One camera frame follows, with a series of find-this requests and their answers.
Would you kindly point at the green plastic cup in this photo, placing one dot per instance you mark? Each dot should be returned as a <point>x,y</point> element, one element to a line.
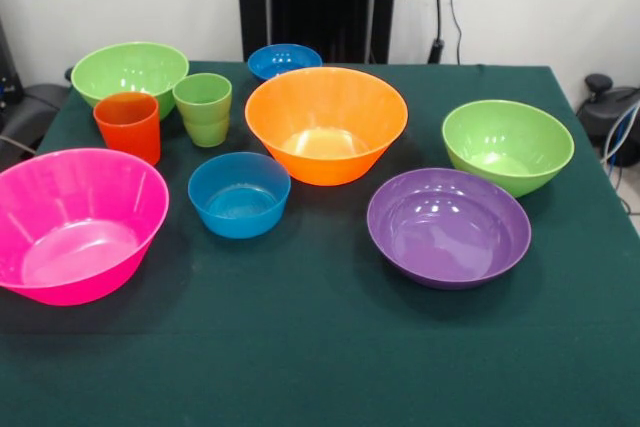
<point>205,122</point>

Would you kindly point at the orange-red plastic cup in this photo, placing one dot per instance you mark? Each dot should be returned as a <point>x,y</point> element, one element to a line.
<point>132,139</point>

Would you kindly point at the dark blue bowl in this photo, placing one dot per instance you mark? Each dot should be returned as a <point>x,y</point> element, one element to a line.
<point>280,59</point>

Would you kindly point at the orange plastic bowl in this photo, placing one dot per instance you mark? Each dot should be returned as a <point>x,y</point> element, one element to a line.
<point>325,112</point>

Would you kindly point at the green plastic bowl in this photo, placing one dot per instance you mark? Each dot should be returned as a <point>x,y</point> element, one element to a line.
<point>130,72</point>
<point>505,142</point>

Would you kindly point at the pink plastic bowl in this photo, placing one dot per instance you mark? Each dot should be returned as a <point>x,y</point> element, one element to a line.
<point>75,247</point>

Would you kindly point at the purple plastic bowl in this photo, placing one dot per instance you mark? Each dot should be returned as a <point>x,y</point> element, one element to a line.
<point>450,237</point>

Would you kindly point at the dark green tablecloth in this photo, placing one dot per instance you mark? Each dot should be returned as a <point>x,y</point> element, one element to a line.
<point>320,347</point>

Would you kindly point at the translucent blue bowl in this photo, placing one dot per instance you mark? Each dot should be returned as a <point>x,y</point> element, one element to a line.
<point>240,222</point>

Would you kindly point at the black equipment box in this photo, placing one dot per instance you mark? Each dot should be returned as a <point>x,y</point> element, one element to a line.
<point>7,67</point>

